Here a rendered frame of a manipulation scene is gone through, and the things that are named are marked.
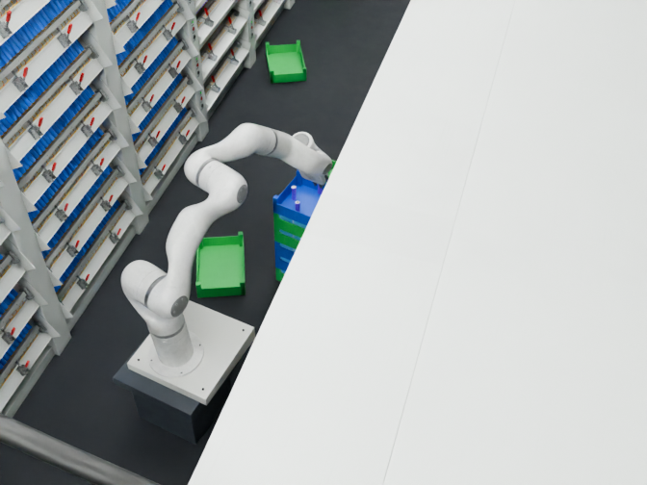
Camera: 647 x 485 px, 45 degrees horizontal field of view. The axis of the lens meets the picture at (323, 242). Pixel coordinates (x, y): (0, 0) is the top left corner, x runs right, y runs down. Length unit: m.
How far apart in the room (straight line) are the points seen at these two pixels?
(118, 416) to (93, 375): 0.22
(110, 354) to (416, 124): 2.14
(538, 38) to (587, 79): 0.15
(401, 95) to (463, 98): 0.11
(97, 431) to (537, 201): 2.16
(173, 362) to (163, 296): 0.37
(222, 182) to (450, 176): 1.24
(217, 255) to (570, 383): 2.62
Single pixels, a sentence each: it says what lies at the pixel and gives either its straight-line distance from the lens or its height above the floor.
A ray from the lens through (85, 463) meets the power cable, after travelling 0.85.
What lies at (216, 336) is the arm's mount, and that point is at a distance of 2.78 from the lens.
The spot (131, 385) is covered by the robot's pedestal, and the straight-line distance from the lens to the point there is 2.77.
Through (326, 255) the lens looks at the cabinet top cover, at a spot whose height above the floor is 1.74.
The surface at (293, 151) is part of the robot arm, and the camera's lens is 2.61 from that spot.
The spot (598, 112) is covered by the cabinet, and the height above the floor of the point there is 1.74.
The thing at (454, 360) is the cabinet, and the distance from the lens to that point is 0.98.
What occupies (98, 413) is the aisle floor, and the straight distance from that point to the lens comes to 3.07.
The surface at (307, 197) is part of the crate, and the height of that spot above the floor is 0.40.
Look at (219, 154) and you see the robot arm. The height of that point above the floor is 0.99.
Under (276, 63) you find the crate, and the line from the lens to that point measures 4.62.
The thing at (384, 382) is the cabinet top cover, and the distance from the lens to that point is 0.95.
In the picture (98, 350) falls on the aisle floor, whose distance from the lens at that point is 3.24.
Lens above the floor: 2.53
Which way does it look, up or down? 46 degrees down
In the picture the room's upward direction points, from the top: 1 degrees clockwise
